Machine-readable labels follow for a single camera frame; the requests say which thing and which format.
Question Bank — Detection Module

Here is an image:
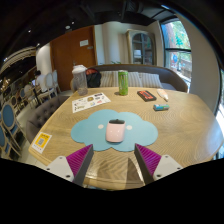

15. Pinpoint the black-framed glass window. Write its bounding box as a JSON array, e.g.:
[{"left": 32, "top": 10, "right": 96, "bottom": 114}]
[
  {"left": 214, "top": 69, "right": 224, "bottom": 134},
  {"left": 160, "top": 19, "right": 193, "bottom": 83}
]

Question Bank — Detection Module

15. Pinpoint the green drink can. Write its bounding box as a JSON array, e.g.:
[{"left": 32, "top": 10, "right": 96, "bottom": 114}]
[{"left": 117, "top": 69, "right": 130, "bottom": 97}]

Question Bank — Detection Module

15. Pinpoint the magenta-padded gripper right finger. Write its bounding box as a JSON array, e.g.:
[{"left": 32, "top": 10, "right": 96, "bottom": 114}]
[{"left": 133, "top": 143, "right": 184, "bottom": 185}]

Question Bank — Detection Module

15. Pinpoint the grey tufted chair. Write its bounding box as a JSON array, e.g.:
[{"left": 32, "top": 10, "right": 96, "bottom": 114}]
[{"left": 25, "top": 95, "right": 69, "bottom": 144}]

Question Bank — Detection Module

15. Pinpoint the striped cushion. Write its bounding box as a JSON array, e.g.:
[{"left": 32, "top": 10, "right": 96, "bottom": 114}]
[
  {"left": 99, "top": 70, "right": 119, "bottom": 88},
  {"left": 127, "top": 71, "right": 144, "bottom": 88},
  {"left": 138, "top": 72, "right": 164, "bottom": 89}
]

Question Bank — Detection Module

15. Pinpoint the clear grey shaker bottle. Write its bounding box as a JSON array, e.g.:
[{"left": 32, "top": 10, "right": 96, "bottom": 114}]
[{"left": 71, "top": 64, "right": 89, "bottom": 97}]

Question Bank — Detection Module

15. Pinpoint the black and red box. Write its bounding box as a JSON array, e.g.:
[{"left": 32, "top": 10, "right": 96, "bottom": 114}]
[{"left": 136, "top": 89, "right": 158, "bottom": 103}]

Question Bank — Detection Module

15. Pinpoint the yellow code sticker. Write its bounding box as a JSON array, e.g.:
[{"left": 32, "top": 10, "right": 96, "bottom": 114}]
[{"left": 30, "top": 131, "right": 53, "bottom": 155}]

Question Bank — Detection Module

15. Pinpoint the blue cloud-shaped mouse pad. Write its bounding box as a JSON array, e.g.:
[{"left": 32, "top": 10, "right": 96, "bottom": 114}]
[{"left": 70, "top": 109, "right": 159, "bottom": 153}]

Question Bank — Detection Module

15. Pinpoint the arched glass-door cabinet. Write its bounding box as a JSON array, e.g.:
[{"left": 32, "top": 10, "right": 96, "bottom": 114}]
[{"left": 125, "top": 29, "right": 158, "bottom": 66}]

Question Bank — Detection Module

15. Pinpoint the black backpack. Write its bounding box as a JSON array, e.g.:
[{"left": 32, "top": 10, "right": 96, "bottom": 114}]
[{"left": 85, "top": 68, "right": 102, "bottom": 89}]

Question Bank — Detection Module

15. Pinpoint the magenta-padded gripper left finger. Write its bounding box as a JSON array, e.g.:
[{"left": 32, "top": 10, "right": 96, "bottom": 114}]
[{"left": 45, "top": 143, "right": 95, "bottom": 188}]

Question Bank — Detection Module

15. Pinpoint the brown curved sofa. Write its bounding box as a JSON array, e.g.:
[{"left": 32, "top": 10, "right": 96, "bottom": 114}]
[{"left": 69, "top": 63, "right": 189, "bottom": 94}]

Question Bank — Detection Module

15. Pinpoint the brown wooden door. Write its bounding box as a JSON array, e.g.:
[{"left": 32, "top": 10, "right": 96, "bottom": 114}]
[{"left": 49, "top": 25, "right": 98, "bottom": 92}]

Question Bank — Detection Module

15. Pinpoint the pink computer mouse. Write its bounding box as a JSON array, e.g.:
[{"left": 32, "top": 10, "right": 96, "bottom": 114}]
[{"left": 105, "top": 118, "right": 127, "bottom": 144}]

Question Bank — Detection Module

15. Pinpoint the group of round-backed chairs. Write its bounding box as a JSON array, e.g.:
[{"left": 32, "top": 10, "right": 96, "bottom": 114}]
[{"left": 0, "top": 69, "right": 63, "bottom": 161}]

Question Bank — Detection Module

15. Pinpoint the white sticker sheet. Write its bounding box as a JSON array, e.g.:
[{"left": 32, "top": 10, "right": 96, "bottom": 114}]
[{"left": 71, "top": 92, "right": 112, "bottom": 114}]

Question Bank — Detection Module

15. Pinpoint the blue and green small pack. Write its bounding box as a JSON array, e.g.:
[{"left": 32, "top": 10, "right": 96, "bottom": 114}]
[{"left": 152, "top": 103, "right": 171, "bottom": 112}]

